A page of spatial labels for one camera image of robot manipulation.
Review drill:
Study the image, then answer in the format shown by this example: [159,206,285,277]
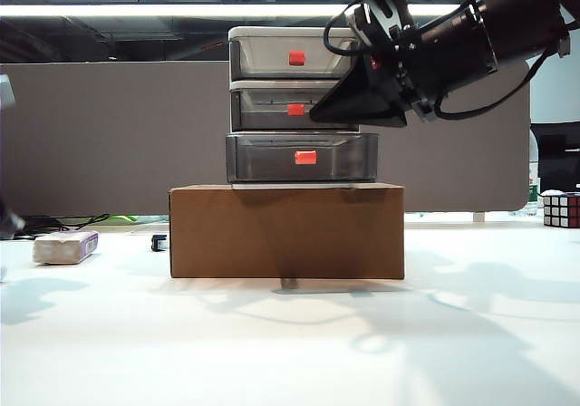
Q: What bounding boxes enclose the brown cardboard box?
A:
[168,183,406,282]

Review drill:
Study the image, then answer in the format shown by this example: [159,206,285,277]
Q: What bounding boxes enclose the smoked drawer with ribbed back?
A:
[230,89,362,132]

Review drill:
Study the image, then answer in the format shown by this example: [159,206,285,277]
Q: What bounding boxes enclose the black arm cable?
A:
[433,47,559,122]

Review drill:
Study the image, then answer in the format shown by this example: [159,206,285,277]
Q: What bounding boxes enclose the smoked drawer holding earphone case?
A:
[225,132,380,184]

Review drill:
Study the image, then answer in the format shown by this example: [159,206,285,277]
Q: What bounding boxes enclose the long grey desk divider panel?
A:
[0,56,532,219]

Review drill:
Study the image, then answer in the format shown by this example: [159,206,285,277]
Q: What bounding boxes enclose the black monitor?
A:
[529,122,580,195]

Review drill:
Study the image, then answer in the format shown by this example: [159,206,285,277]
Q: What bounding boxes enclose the black mouse cable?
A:
[58,213,112,235]

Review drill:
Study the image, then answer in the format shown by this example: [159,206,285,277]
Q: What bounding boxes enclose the rubik's cube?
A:
[542,191,580,231]

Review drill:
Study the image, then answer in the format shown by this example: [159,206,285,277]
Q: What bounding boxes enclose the long ceiling light strip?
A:
[0,3,464,19]

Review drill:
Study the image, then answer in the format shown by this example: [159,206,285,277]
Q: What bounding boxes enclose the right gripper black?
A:
[309,14,452,129]

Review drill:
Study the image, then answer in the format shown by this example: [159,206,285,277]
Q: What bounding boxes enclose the smoked drawer with plain interior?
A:
[229,38,359,82]

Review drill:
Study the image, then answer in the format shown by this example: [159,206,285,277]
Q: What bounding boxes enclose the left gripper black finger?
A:
[0,195,26,242]

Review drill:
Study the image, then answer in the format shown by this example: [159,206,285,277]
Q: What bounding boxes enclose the green label water bottle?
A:
[527,177,542,213]

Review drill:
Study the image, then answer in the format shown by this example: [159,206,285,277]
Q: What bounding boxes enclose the black camera cable loop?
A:
[323,0,386,58]

